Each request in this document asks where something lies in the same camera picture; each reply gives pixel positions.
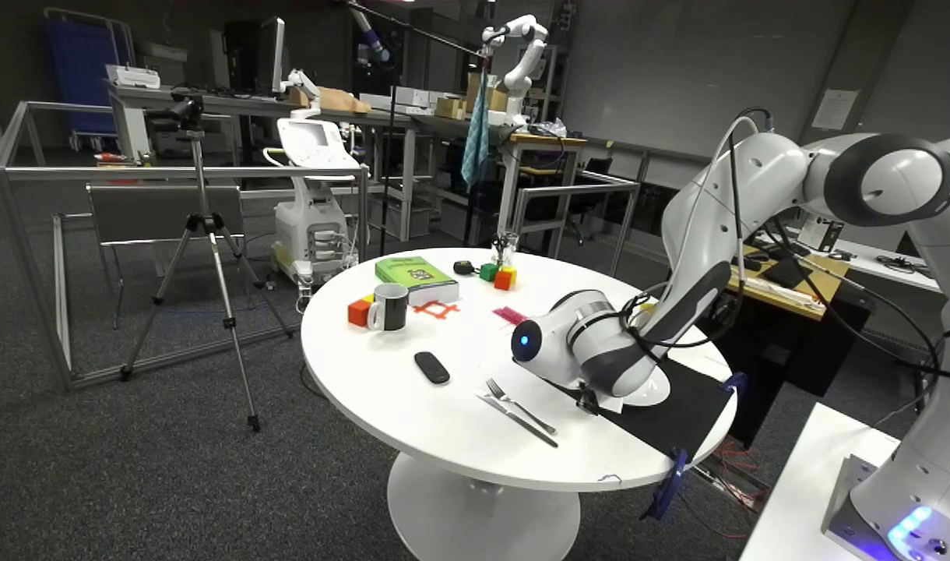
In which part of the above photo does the white ceramic plate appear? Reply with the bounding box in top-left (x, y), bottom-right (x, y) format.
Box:
top-left (597, 367), bottom-right (668, 411)

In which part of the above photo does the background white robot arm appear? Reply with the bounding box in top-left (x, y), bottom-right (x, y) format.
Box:
top-left (479, 17), bottom-right (547, 97)

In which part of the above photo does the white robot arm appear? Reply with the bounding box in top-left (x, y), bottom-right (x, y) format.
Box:
top-left (509, 130), bottom-right (950, 510)

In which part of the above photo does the green block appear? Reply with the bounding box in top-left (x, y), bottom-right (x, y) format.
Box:
top-left (475, 261), bottom-right (497, 284)

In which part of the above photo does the small black round object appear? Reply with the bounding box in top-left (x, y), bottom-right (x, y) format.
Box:
top-left (451, 260), bottom-right (475, 279)

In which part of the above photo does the orange cube block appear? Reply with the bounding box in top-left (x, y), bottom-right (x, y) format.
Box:
top-left (491, 269), bottom-right (516, 290)

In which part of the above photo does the green book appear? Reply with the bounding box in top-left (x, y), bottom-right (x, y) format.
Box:
top-left (373, 257), bottom-right (456, 307)

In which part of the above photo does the black mug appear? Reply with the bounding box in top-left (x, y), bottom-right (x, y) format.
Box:
top-left (367, 284), bottom-right (408, 331)

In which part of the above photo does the white round table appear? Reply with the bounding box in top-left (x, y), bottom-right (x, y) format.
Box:
top-left (302, 257), bottom-right (738, 561)

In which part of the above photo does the black computer mouse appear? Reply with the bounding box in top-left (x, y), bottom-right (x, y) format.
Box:
top-left (414, 352), bottom-right (448, 386)

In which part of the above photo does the orange cube behind mug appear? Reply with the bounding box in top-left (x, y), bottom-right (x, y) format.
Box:
top-left (348, 299), bottom-right (373, 328)

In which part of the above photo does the teal hanging cloth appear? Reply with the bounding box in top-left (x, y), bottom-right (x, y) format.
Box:
top-left (462, 82), bottom-right (488, 192)

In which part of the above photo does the silver knife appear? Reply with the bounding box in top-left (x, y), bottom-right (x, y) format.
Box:
top-left (475, 395), bottom-right (556, 448)

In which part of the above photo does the white medical cart machine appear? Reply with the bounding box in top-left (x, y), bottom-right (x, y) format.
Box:
top-left (263, 120), bottom-right (357, 294)

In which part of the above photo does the black placemat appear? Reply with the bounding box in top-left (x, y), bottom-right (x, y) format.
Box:
top-left (565, 361), bottom-right (732, 457)

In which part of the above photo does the wooden side table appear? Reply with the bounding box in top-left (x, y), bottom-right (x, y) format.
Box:
top-left (701, 239), bottom-right (871, 448)

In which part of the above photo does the orange plastic frame piece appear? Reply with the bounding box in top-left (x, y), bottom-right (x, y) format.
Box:
top-left (411, 299), bottom-right (456, 317)

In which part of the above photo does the camera tripod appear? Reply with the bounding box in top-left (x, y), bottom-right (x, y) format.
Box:
top-left (118, 95), bottom-right (296, 436)

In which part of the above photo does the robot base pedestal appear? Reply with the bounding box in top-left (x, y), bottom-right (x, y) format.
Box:
top-left (738, 367), bottom-right (950, 561)

